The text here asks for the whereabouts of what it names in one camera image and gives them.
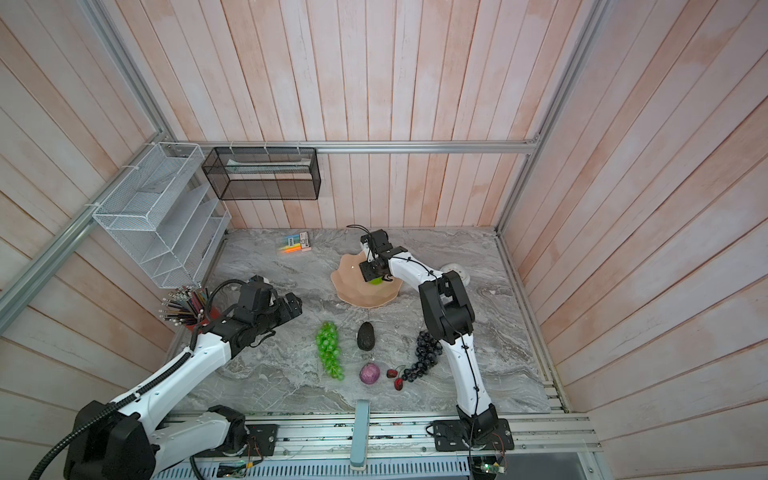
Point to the grey centre rail bracket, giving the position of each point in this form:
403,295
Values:
358,451

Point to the green grape bunch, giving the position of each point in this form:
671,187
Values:
328,350

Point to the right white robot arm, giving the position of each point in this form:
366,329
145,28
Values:
449,318

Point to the white and blue alarm clock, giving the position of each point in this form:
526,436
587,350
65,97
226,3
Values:
460,272

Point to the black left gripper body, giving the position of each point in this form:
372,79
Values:
277,314

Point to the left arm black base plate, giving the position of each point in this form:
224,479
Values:
259,441

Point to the red pencil cup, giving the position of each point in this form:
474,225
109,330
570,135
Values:
193,321

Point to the black wire mesh basket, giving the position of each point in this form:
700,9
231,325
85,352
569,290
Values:
263,173

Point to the purple fig fruit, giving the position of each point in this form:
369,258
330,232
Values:
369,373

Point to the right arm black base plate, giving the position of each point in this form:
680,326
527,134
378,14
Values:
454,436

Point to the colourful crayon box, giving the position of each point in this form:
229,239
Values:
294,243

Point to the dark purple grape bunch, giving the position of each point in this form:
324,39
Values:
428,351

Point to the white wire mesh shelf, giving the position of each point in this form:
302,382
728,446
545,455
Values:
168,223

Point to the peach scalloped fruit bowl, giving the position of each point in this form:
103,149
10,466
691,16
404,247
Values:
351,287

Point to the red cherries pair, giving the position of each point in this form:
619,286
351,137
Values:
395,376

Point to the dark avocado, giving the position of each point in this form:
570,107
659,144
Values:
365,337

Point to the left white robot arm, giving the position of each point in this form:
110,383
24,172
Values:
125,438

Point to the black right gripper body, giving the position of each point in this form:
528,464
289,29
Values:
370,269

